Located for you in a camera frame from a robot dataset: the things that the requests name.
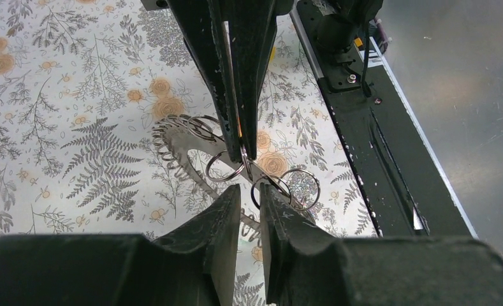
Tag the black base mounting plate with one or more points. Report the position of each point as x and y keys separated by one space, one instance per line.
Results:
x=404 y=188

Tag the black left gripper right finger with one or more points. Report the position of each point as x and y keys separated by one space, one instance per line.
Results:
x=299 y=257

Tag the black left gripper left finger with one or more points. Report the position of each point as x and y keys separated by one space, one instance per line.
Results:
x=198 y=259

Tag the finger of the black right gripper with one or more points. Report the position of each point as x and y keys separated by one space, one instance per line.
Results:
x=203 y=30
x=252 y=28

